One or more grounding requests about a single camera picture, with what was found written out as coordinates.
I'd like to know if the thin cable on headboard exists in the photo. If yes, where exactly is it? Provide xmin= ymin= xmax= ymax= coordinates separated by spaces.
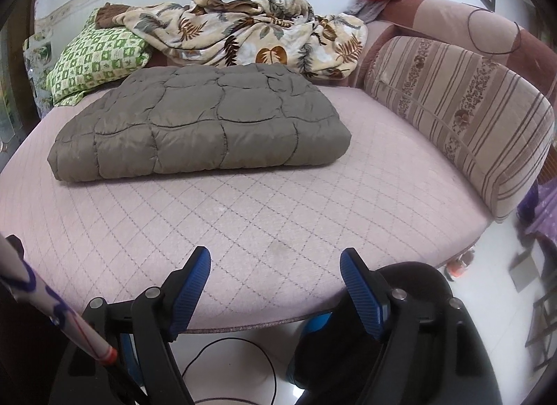
xmin=466 ymin=7 xmax=525 ymax=56

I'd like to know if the pink quilted bed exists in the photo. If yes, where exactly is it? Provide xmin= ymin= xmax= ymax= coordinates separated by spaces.
xmin=0 ymin=83 xmax=492 ymax=336

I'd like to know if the black floor cable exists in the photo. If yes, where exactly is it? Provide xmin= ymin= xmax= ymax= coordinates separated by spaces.
xmin=180 ymin=337 xmax=279 ymax=405

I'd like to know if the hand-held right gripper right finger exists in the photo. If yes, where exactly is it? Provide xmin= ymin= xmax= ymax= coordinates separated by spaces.
xmin=339 ymin=248 xmax=497 ymax=405

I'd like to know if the beige leaf print blanket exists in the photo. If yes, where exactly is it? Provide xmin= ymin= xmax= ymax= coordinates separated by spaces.
xmin=112 ymin=0 xmax=370 ymax=80

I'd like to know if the blue slipper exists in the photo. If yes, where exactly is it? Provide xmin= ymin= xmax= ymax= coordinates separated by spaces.
xmin=302 ymin=317 xmax=334 ymax=336
xmin=117 ymin=333 xmax=144 ymax=388

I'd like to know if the orange shoe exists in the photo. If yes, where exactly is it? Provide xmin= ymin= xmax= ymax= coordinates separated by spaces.
xmin=444 ymin=250 xmax=477 ymax=280

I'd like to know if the dark metal chair frame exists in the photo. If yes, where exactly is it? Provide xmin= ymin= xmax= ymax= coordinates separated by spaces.
xmin=524 ymin=287 xmax=557 ymax=373

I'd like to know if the striped beige cushion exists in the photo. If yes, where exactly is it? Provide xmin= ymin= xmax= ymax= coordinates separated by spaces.
xmin=363 ymin=36 xmax=554 ymax=224

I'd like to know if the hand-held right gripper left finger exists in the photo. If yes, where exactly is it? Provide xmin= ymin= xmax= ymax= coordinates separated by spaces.
xmin=56 ymin=246 xmax=212 ymax=405

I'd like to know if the grey flat board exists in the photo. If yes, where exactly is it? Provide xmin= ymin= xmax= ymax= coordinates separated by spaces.
xmin=508 ymin=250 xmax=544 ymax=295

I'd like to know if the purple cloth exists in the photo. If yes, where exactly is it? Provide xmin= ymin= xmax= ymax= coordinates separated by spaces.
xmin=516 ymin=179 xmax=557 ymax=258

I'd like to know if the brown cloth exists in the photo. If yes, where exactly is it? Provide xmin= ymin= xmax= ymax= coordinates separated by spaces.
xmin=95 ymin=3 xmax=131 ymax=29

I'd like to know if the green checkered pillow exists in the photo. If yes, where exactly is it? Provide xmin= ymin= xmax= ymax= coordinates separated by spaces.
xmin=46 ymin=9 xmax=153 ymax=106

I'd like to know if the white printed stick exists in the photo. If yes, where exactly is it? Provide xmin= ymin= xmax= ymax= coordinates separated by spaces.
xmin=0 ymin=235 xmax=118 ymax=364

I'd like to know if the grey cloth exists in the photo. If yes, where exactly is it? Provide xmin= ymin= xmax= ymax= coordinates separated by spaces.
xmin=346 ymin=0 xmax=392 ymax=25

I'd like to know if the pink padded headboard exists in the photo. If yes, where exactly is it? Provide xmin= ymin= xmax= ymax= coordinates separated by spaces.
xmin=352 ymin=0 xmax=557 ymax=103

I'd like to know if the frosted glass door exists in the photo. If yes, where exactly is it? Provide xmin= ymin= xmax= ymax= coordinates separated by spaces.
xmin=0 ymin=26 xmax=31 ymax=157

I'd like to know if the olive quilted hooded jacket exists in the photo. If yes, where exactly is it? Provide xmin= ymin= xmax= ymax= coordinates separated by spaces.
xmin=47 ymin=62 xmax=352 ymax=182

